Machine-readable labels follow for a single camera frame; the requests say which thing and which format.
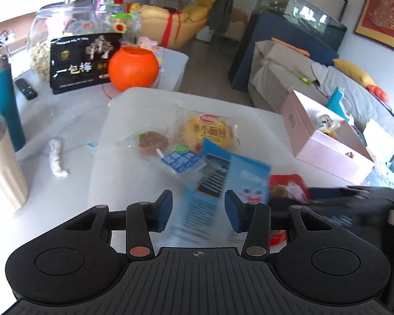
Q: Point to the white bin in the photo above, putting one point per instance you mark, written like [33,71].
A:
[204,35]

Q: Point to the black remote control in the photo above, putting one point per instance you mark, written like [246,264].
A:
[26,89]

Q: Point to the brown round cake packet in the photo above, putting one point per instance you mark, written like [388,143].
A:
[152,139]

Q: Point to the dark coat on stand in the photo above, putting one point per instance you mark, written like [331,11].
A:
[218,6]

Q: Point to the green and red toy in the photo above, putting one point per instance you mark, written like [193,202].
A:
[120,23]

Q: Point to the teal bottle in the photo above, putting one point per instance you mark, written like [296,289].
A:
[3,105]

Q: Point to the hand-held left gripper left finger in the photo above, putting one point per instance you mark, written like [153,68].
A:
[164,210]

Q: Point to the pink plush toy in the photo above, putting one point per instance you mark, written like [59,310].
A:
[147,43]

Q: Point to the framed red wall picture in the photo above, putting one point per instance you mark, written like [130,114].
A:
[384,10]

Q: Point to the round yellow bread packet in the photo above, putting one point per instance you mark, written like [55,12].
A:
[207,131]

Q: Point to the yellow sofa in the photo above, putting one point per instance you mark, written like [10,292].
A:
[184,26]

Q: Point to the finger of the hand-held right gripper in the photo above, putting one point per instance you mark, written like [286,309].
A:
[341,194]

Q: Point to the twisted white tissue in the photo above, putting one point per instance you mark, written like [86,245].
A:
[57,162]

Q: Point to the red ribbon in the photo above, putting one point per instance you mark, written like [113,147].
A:
[169,29]

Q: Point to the blue packet with cartoon face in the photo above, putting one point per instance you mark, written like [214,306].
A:
[213,170]

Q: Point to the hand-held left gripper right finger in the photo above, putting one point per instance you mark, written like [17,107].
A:
[234,210]

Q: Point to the glass aquarium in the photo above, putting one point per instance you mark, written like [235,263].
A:
[302,10]

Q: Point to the blue cabinet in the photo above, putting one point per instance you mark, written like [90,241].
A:
[275,26]

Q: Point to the large red snack packet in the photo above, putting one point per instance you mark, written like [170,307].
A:
[285,187]

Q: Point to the beige cup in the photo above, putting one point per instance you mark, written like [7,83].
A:
[3,177]

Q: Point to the black snack bag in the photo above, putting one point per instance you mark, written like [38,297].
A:
[78,69]

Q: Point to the white printed card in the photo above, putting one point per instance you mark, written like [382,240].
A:
[379,137]

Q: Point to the orange pumpkin bucket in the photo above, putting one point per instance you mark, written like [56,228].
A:
[131,72]

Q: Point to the large glass jar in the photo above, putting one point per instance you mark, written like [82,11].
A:
[52,23]

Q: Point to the yellow pillow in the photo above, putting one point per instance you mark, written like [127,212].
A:
[353,71]

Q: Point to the grey covered sofa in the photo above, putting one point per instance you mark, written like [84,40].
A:
[282,69]

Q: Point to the orange pillow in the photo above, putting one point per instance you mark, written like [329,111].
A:
[379,93]

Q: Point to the small green item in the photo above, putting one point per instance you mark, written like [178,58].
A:
[305,79]

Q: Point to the beige chair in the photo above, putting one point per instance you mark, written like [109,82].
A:
[238,23]

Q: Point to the pink cardboard box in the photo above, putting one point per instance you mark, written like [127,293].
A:
[302,137]

